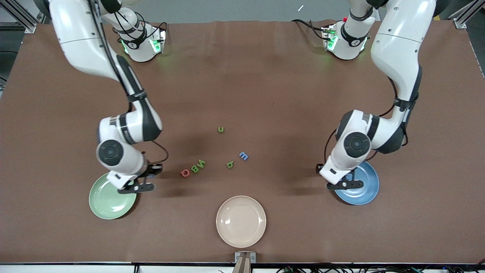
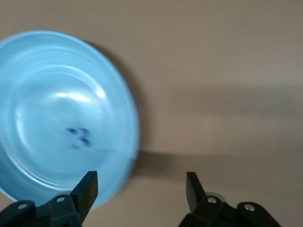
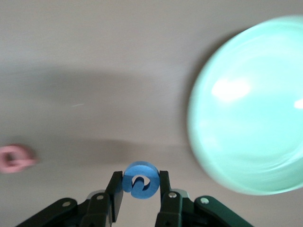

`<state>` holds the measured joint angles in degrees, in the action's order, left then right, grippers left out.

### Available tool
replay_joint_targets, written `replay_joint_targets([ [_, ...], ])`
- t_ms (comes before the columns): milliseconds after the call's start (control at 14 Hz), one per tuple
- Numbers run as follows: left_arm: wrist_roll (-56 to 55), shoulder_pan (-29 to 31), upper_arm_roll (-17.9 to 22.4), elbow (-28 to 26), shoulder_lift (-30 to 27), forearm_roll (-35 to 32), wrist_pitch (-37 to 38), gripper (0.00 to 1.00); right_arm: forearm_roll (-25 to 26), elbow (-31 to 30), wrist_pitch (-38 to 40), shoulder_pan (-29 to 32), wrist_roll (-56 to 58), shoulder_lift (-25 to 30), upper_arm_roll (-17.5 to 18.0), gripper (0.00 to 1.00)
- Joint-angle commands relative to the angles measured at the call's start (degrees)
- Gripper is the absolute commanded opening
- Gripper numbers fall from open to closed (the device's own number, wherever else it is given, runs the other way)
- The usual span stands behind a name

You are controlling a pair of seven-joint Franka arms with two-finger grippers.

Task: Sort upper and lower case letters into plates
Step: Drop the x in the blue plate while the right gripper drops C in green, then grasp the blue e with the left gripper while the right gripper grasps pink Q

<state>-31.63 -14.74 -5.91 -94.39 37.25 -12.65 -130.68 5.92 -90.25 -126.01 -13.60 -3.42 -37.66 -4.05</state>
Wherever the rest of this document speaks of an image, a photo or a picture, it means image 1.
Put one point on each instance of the blue plate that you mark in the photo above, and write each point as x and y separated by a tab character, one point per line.
365	193

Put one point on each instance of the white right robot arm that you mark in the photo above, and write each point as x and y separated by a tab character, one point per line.
79	34

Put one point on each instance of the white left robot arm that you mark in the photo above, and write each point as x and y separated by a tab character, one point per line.
401	38

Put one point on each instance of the blue letter m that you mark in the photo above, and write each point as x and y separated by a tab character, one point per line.
243	156

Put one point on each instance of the aluminium frame profile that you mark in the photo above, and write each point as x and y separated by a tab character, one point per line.
28	24
460	21

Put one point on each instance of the red letter Q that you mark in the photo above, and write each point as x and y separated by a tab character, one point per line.
185	173

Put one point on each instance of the beige plate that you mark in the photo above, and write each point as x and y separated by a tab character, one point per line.
241	222

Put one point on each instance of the green letter B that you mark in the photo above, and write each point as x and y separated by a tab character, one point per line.
195	168
230	164

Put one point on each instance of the green letter N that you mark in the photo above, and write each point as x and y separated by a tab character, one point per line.
202	163

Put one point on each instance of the brown table cover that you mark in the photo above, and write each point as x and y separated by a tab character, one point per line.
416	235

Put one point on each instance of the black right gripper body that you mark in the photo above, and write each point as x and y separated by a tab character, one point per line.
150	170

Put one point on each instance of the green plate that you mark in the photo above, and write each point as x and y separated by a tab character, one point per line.
102	206

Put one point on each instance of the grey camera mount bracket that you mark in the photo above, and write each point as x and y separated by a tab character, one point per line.
245	261

